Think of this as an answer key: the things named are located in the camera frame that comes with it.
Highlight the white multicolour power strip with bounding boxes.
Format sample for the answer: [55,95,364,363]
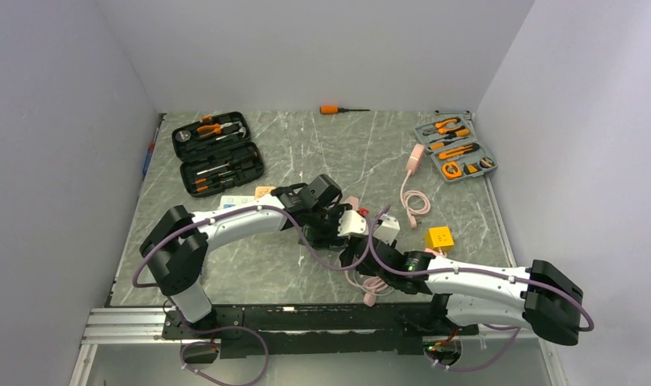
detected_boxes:
[218,195,256,210]

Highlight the pink plug cable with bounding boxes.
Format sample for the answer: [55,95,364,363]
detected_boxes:
[398,169,431,230]

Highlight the orange black utility knife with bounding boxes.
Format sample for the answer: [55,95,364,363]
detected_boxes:
[438,143,480,161]

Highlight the orange tape measure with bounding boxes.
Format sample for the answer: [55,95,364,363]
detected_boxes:
[441,162,463,181]

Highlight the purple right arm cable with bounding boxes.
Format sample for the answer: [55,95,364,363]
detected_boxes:
[366,204,595,373]

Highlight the pink bundled strip cable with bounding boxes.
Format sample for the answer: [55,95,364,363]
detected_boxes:
[345,269,395,307]

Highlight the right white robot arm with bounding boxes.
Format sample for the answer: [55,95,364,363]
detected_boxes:
[340,238,595,346]

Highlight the loose orange screwdriver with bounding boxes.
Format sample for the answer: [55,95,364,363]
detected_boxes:
[319,105,369,115]

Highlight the beige cube adapter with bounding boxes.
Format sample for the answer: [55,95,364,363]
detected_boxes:
[254,186,275,199]

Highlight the orange handled screwdriver upper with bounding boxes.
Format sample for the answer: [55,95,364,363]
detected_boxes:
[428,129,471,150]

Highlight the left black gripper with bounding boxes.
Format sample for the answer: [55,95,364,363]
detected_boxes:
[307,203,351,249]

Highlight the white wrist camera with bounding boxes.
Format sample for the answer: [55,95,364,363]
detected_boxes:
[373,215,400,245]
[338,209,368,237]

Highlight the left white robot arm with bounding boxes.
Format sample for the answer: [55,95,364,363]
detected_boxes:
[132,175,357,338]

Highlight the orange black combination pliers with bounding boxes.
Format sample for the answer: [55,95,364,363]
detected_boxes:
[421,117,462,135]

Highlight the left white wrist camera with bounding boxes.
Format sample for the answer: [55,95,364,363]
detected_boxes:
[338,209,368,237]

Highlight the grey plastic tool case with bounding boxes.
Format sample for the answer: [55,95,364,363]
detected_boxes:
[413,113,498,183]

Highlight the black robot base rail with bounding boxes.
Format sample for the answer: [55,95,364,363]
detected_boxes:
[161,302,453,359]

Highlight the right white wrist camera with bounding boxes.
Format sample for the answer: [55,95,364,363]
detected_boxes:
[373,215,400,245]

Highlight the yellow cube socket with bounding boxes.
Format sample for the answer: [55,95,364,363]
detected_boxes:
[425,226,455,253]

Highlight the black plastic tool case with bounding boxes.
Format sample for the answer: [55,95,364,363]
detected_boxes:
[171,112,266,198]

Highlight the black hex key set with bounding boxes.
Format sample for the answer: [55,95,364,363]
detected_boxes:
[464,162,482,175]

